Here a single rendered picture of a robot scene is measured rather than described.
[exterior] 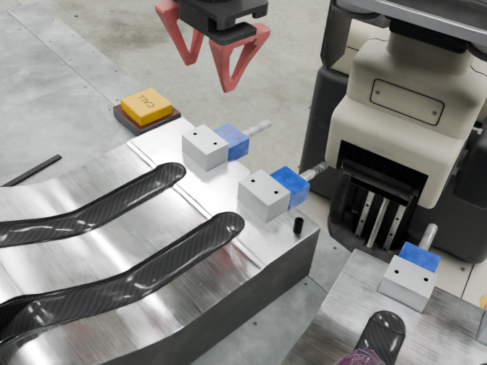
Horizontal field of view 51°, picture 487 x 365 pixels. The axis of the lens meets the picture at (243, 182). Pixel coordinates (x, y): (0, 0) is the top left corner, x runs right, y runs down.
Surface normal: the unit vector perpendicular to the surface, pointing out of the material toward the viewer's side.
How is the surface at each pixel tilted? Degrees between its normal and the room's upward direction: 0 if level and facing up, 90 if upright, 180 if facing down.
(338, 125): 98
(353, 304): 0
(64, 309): 28
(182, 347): 90
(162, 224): 4
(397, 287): 90
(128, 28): 0
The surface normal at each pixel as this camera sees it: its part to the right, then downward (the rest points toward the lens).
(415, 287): 0.07, -0.72
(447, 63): -0.54, 0.65
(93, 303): 0.39, -0.85
